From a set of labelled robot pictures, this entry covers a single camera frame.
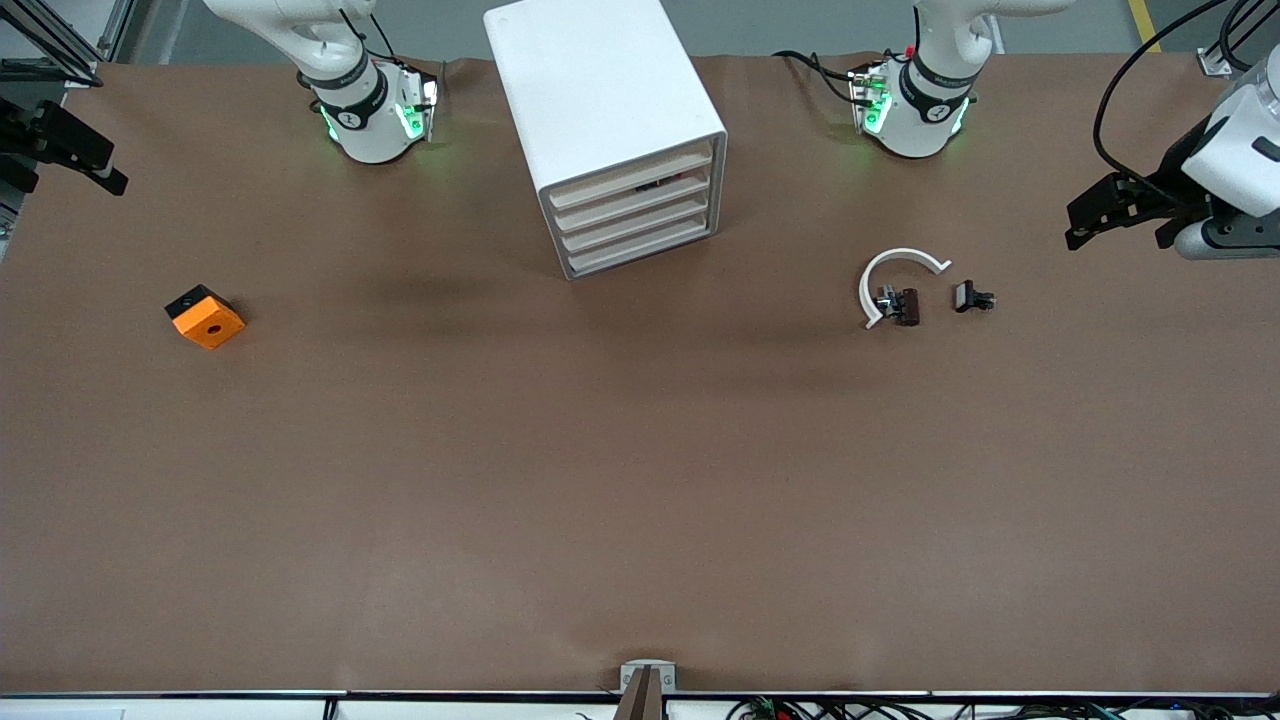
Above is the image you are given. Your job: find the black base cable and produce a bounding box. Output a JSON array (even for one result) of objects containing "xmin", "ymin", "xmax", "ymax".
[
  {"xmin": 335, "ymin": 8, "xmax": 401, "ymax": 66},
  {"xmin": 773, "ymin": 48, "xmax": 863, "ymax": 106}
]

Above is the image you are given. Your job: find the silver arm base connector block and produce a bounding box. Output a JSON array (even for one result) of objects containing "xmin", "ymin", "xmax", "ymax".
[
  {"xmin": 848, "ymin": 60, "xmax": 893, "ymax": 136},
  {"xmin": 398, "ymin": 65, "xmax": 441, "ymax": 141}
]

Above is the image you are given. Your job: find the tangled black cable bundle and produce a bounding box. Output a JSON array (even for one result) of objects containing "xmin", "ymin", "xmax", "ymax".
[{"xmin": 725, "ymin": 697, "xmax": 1280, "ymax": 720}]

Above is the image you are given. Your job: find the white table edge rail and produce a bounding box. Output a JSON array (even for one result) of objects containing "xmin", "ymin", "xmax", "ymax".
[{"xmin": 0, "ymin": 688, "xmax": 1280, "ymax": 720}]

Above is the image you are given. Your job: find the white curved plastic ring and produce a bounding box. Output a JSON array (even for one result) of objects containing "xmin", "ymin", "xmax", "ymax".
[{"xmin": 858, "ymin": 247, "xmax": 953, "ymax": 331}]

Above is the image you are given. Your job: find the aluminium frame profile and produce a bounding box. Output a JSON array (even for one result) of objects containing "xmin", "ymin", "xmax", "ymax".
[
  {"xmin": 0, "ymin": 0, "xmax": 136, "ymax": 91},
  {"xmin": 1197, "ymin": 0, "xmax": 1280, "ymax": 79}
]

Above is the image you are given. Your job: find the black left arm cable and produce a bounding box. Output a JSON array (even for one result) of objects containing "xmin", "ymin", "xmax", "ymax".
[{"xmin": 1093, "ymin": 0, "xmax": 1241, "ymax": 191}]

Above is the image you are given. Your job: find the orange and black button housing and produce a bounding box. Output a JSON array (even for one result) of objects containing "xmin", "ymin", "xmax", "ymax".
[{"xmin": 165, "ymin": 284, "xmax": 246, "ymax": 351}]

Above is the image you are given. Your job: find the dark brown small component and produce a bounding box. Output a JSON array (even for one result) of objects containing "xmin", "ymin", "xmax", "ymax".
[{"xmin": 877, "ymin": 285, "xmax": 921, "ymax": 328}]

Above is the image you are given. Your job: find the grey metal bracket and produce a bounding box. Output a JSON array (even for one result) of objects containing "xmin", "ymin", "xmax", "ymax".
[{"xmin": 620, "ymin": 660, "xmax": 677, "ymax": 693}]

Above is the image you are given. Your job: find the brown table mat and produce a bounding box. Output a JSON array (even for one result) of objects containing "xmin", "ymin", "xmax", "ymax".
[{"xmin": 0, "ymin": 52, "xmax": 1280, "ymax": 696}]

